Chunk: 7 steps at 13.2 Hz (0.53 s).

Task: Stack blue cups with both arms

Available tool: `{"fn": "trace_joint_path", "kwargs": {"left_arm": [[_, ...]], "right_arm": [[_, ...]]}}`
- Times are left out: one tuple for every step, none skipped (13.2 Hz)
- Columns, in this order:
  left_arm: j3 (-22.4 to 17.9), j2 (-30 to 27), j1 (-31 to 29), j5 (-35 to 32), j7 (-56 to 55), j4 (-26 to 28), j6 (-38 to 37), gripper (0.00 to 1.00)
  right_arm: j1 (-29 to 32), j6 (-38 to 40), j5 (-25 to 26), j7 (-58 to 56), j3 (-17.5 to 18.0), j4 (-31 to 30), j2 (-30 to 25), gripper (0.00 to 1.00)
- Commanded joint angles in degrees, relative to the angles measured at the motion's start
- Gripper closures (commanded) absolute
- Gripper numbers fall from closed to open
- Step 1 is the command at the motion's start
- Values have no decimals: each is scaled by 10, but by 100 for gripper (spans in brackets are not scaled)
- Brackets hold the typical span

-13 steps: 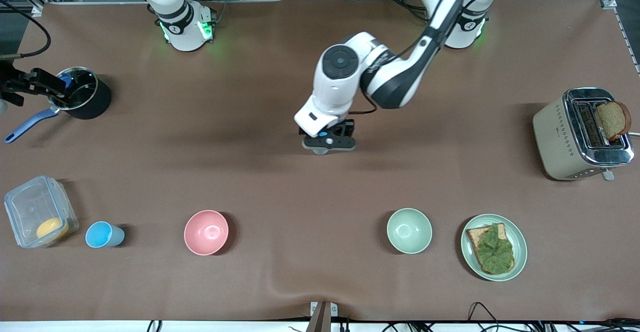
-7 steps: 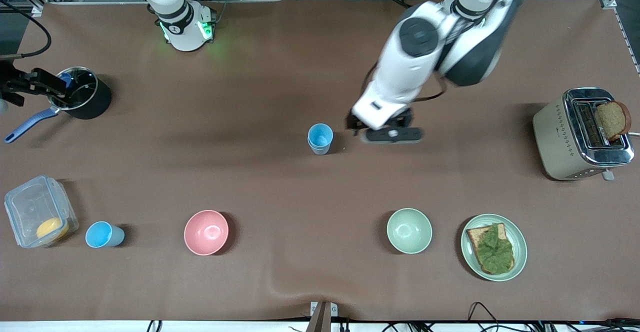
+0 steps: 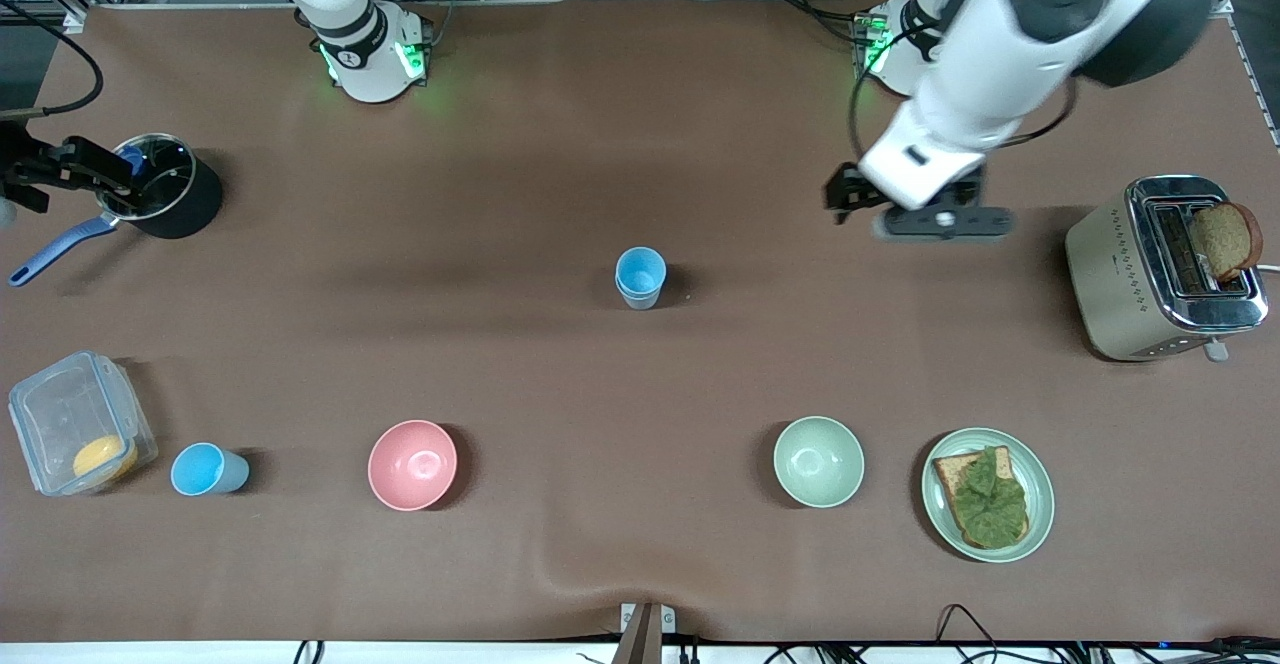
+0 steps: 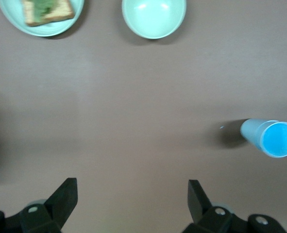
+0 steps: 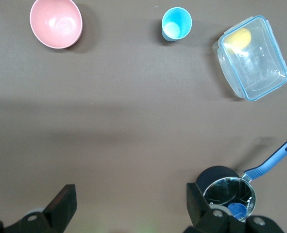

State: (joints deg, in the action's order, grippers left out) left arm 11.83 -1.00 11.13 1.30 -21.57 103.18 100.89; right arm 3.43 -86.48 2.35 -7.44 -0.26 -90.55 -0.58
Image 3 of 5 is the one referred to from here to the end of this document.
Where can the metal camera bracket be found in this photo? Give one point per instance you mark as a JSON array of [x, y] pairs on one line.
[[647, 629]]

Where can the yellow round food piece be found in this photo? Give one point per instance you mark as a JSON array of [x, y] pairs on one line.
[[104, 457]]

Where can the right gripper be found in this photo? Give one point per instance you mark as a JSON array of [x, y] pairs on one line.
[[22, 161]]

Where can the light blue plastic cup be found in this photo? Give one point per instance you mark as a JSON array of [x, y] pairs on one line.
[[200, 469], [640, 269], [640, 302]]

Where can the green lettuce leaf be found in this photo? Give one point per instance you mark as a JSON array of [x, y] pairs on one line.
[[990, 504]]

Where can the clear plastic food container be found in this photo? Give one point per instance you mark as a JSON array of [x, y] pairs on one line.
[[50, 414]]

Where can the toast slice under lettuce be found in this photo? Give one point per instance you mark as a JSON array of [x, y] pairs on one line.
[[945, 469]]

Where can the pale green plate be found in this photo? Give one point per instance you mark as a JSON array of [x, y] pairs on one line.
[[1040, 489]]

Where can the pink bowl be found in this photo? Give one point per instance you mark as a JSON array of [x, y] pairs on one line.
[[412, 464]]

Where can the brown bread slice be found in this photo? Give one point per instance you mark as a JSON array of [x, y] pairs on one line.
[[1228, 239]]

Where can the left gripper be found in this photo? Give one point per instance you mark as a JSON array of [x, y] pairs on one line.
[[846, 190]]

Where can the pale green bowl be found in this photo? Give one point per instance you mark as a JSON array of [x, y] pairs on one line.
[[818, 462]]

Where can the beige chrome toaster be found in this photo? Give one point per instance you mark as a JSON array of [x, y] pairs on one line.
[[1110, 284]]

